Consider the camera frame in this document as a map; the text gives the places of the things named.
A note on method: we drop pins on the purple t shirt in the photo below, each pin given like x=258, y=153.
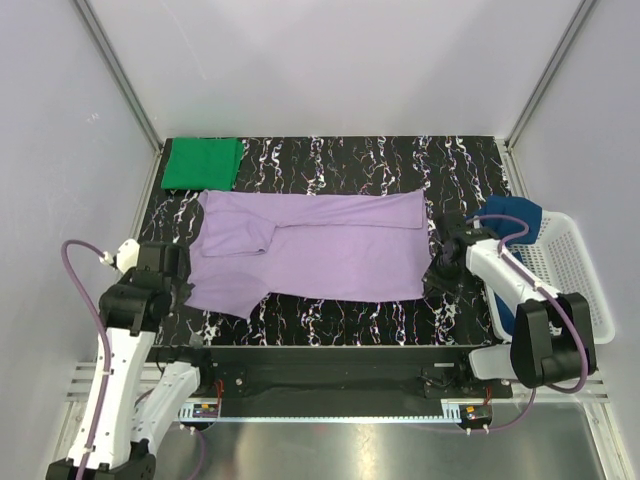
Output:
x=357, y=248

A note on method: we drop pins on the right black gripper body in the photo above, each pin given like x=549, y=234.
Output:
x=441, y=275

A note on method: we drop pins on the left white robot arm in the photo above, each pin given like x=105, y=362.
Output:
x=119, y=436

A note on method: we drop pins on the aluminium rail frame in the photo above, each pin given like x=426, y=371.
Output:
x=139, y=391

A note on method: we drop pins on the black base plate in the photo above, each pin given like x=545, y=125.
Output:
x=340, y=381

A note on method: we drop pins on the folded green t shirt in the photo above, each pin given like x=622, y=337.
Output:
x=203, y=164

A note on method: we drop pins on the dark blue t shirt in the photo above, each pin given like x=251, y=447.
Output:
x=510, y=220

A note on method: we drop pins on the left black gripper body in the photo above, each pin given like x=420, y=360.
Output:
x=181, y=290

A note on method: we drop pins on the white plastic basket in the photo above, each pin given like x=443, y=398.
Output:
x=560, y=258

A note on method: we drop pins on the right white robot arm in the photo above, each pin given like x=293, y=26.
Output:
x=552, y=344

